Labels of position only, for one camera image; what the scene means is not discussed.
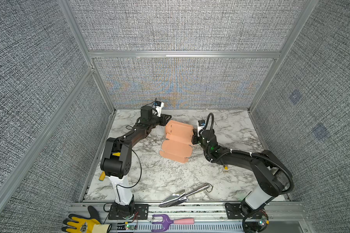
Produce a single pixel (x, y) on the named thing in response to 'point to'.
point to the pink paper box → (178, 144)
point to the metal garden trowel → (180, 196)
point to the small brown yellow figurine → (225, 166)
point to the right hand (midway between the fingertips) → (193, 126)
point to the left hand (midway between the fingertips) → (172, 114)
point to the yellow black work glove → (91, 224)
